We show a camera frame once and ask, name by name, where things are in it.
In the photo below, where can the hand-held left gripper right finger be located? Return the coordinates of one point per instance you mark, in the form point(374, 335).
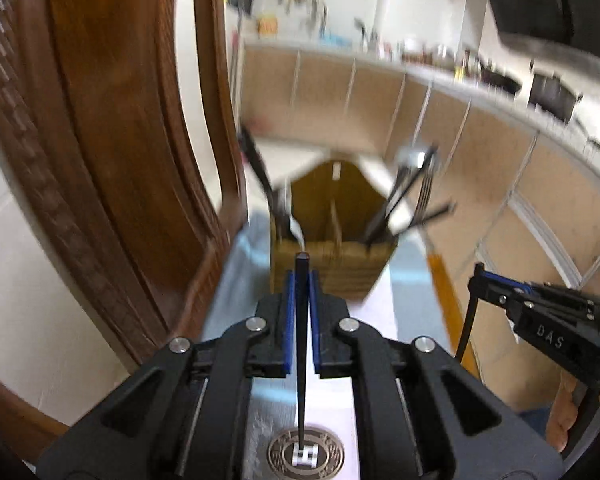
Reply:
point(315, 320)

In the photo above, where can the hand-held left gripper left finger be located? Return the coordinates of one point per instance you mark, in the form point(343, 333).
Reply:
point(290, 320)

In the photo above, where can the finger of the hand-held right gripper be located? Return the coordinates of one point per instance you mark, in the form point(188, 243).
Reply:
point(495, 290)

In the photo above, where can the wooden utensil holder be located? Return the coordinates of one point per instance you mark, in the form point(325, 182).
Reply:
point(350, 270)

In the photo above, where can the person's right hand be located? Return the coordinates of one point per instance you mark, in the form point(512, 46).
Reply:
point(562, 410)

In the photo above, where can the white spoon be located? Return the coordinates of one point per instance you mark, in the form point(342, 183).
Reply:
point(295, 232)

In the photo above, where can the pale printed table mat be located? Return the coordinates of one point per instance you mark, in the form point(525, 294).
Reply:
point(405, 285)

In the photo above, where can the tan base kitchen cabinets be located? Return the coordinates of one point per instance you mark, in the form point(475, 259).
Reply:
point(480, 170)

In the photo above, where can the black cooking pot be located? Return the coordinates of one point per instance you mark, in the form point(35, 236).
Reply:
point(552, 92)

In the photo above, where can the black wok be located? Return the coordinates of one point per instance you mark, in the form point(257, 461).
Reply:
point(500, 80)

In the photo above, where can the dark sauce bottle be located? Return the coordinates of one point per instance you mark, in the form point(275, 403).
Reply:
point(461, 67)

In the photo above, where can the grey kitchen countertop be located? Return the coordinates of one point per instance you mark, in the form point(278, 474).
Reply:
point(430, 72)

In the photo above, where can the carved wooden chair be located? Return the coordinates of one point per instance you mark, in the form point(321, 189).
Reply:
point(105, 135)

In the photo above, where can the blue tray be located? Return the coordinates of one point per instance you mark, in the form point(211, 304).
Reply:
point(336, 39)

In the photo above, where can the metal kitchen faucet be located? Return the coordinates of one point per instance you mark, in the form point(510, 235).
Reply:
point(366, 35)

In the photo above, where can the black range hood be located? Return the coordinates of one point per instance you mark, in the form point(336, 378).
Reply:
point(540, 0)

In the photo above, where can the yellow box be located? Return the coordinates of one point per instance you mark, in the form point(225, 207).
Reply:
point(267, 25)

